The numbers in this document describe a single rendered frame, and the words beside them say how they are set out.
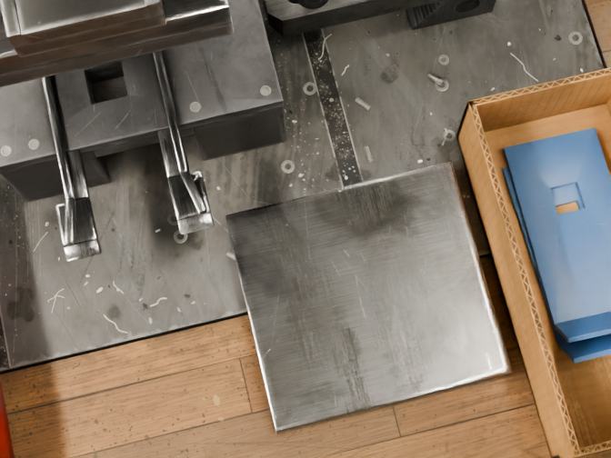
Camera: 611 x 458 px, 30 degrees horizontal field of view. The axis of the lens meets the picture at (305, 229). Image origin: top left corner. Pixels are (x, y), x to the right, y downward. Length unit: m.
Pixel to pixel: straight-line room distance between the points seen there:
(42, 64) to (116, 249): 0.23
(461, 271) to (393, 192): 0.08
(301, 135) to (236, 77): 0.10
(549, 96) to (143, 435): 0.37
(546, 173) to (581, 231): 0.05
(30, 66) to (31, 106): 0.15
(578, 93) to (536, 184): 0.07
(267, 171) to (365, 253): 0.10
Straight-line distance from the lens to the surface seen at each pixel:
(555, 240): 0.84
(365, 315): 0.81
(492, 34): 0.90
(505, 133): 0.87
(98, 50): 0.66
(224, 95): 0.79
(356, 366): 0.80
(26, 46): 0.62
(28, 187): 0.84
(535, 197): 0.85
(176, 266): 0.84
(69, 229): 0.77
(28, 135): 0.80
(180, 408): 0.82
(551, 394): 0.77
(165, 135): 0.78
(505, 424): 0.83
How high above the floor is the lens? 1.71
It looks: 75 degrees down
